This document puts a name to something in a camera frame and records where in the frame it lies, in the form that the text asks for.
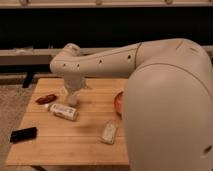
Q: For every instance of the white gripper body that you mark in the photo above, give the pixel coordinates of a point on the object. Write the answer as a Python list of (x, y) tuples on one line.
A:
[(74, 83)]

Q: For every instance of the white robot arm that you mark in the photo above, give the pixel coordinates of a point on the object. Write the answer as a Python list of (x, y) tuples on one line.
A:
[(167, 104)]

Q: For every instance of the orange ceramic bowl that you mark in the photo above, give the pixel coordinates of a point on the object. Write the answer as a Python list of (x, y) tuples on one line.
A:
[(118, 103)]

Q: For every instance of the clear plastic cup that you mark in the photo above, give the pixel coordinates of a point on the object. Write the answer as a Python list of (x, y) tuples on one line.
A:
[(72, 99)]

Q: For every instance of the white plastic bottle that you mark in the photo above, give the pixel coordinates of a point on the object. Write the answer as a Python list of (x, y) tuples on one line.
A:
[(62, 111)]

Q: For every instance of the light wooden table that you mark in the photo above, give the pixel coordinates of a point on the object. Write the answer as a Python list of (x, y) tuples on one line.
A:
[(63, 142)]

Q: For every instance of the white wrapped packet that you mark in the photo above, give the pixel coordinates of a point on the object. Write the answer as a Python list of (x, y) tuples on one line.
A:
[(109, 133)]

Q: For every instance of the black phone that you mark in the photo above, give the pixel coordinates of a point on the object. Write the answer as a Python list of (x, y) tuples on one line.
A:
[(23, 134)]

